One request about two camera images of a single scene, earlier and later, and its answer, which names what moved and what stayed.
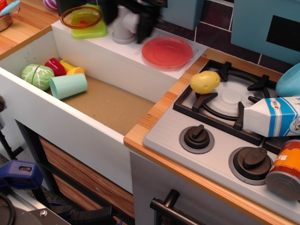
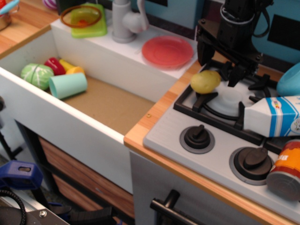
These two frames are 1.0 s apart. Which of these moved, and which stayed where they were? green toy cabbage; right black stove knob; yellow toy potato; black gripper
Moved: black gripper
Stayed: yellow toy potato; right black stove knob; green toy cabbage
